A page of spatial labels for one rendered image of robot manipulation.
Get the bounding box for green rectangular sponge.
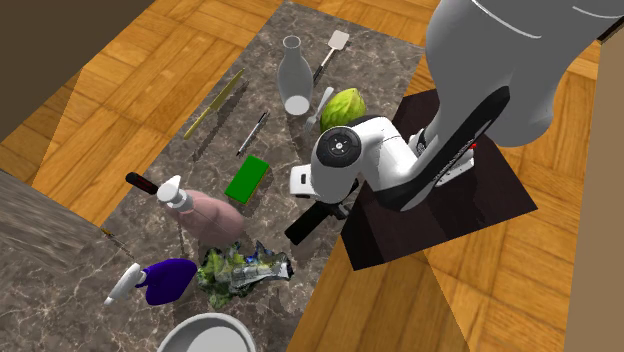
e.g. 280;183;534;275
224;154;271;205

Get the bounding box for crumpled green foil bag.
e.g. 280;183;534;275
196;240;295;310

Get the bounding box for pink soap dispenser bottle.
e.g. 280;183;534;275
156;175;245;248

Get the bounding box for silver and black pen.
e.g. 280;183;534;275
235;110;271;159

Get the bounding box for green cabbage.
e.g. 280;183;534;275
319;88;368;134

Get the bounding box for white fork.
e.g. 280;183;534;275
303;86;336;134

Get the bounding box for dark robot stand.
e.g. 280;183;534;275
340;89;539;272

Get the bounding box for grey glass vase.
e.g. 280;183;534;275
276;35;315;117

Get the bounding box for yellow knife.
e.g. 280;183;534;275
183;68;246;141

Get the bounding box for white bowl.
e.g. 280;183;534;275
155;312;258;352

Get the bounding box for blue spray bottle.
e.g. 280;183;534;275
103;258;199;307

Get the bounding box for white spatula with black handle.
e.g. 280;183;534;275
311;30;351;87

